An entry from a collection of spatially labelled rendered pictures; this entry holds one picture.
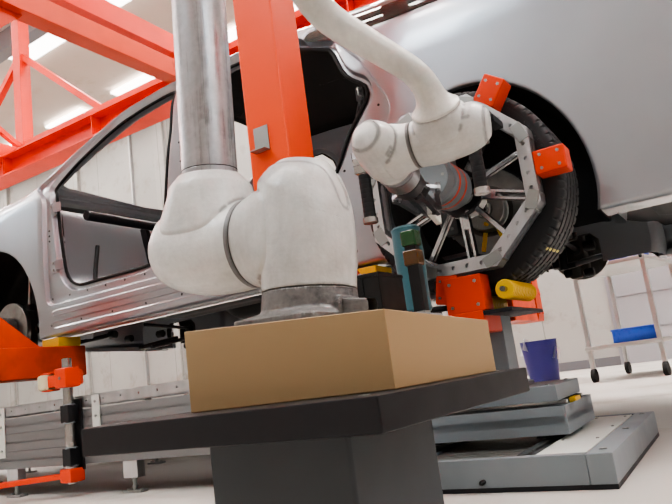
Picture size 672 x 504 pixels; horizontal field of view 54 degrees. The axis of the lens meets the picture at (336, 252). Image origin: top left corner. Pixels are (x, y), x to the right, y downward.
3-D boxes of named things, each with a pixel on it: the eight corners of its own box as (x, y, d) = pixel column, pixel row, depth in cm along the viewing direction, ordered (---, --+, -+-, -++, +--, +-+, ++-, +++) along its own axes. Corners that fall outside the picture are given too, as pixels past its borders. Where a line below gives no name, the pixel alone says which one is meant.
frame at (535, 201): (557, 257, 189) (522, 81, 199) (552, 255, 184) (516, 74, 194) (390, 291, 216) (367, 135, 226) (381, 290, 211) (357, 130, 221)
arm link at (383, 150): (374, 194, 150) (428, 179, 144) (342, 162, 137) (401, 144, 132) (372, 154, 154) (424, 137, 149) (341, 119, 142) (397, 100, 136)
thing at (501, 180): (542, 243, 235) (522, 158, 241) (536, 240, 228) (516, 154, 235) (458, 264, 251) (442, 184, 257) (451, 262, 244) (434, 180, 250)
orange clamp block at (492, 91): (500, 114, 204) (512, 86, 202) (491, 106, 197) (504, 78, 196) (480, 107, 207) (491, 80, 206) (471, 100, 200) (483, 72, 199)
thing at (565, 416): (596, 421, 209) (589, 390, 211) (571, 437, 179) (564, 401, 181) (449, 432, 234) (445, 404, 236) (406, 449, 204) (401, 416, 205)
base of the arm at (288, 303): (331, 317, 89) (328, 276, 90) (229, 331, 104) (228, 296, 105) (411, 320, 103) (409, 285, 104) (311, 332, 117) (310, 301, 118)
